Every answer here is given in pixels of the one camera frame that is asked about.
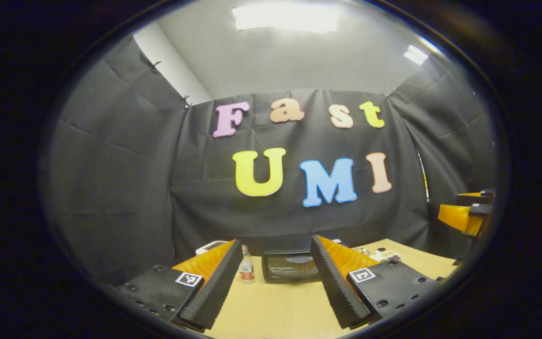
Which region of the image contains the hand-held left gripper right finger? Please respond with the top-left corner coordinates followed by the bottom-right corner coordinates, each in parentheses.
top-left (310, 234), bottom-right (441, 330)

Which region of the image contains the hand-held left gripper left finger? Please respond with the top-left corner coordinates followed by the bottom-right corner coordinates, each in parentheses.
top-left (116, 239), bottom-right (244, 331)

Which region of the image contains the black electric oven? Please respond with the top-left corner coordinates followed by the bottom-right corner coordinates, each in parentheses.
top-left (262, 235), bottom-right (351, 283)

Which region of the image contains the clear bottle with red label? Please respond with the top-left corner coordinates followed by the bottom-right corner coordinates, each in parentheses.
top-left (239, 244), bottom-right (256, 284)

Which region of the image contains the white toaster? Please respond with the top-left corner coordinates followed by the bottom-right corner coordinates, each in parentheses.
top-left (195, 240), bottom-right (229, 256)

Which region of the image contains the black backdrop cloth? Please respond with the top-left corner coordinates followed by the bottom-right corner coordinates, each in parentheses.
top-left (43, 35), bottom-right (500, 283)

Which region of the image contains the small ceiling light panel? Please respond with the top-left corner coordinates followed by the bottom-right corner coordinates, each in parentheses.
top-left (404, 44), bottom-right (429, 65)

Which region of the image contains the large ceiling light panel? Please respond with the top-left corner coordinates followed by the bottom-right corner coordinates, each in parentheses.
top-left (232, 2), bottom-right (342, 32)

